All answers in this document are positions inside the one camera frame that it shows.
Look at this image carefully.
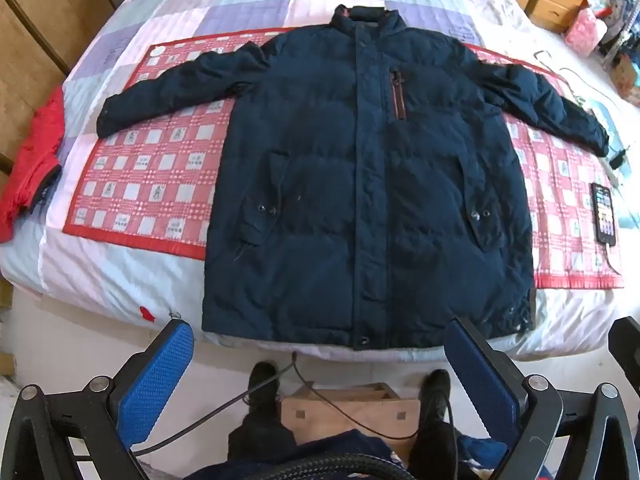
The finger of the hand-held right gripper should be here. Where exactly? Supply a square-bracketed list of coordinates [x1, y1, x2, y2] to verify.
[608, 316, 640, 411]

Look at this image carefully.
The person's navy sweater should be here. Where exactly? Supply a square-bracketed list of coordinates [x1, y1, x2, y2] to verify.
[190, 429, 506, 480]

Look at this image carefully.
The wooden wardrobe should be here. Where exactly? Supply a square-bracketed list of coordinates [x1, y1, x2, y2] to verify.
[0, 0, 117, 191]

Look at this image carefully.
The black braided cable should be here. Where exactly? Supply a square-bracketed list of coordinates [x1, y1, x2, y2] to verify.
[260, 460, 416, 480]

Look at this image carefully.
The person's right leg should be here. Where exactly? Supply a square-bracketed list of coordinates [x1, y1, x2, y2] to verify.
[407, 369, 463, 471]

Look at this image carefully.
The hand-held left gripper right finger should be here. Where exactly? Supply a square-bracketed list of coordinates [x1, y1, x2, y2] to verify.
[442, 317, 640, 480]

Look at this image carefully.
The red jacket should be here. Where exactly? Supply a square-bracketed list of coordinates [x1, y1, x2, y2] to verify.
[0, 85, 66, 245]

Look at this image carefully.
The red checkered mat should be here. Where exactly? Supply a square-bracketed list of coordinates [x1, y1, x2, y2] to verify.
[62, 27, 625, 291]

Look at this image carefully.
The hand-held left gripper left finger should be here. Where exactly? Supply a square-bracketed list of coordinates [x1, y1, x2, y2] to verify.
[0, 318, 196, 480]

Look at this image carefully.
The cardboard box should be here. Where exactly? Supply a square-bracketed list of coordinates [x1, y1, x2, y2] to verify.
[281, 382, 422, 445]

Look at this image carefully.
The navy padded jacket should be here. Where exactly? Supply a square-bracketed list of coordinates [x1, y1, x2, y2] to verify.
[96, 4, 611, 352]

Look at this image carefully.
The thin black cable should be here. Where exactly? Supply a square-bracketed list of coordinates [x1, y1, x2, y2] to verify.
[134, 352, 301, 456]

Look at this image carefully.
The cluttered pile of bags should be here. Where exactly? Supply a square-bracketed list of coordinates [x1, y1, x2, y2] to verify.
[597, 0, 640, 101]

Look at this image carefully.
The person's leg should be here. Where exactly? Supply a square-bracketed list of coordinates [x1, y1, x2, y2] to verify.
[407, 369, 463, 471]
[227, 361, 296, 463]

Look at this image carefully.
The pink bag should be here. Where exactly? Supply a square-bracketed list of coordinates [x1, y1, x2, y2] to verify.
[565, 7, 603, 56]

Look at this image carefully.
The black smartphone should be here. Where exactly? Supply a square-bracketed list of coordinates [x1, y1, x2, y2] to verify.
[590, 182, 618, 247]

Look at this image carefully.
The person's left leg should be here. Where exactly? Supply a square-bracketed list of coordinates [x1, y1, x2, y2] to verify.
[227, 361, 296, 463]

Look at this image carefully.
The pastel patchwork quilt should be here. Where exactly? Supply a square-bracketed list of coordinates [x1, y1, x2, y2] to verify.
[0, 0, 640, 363]

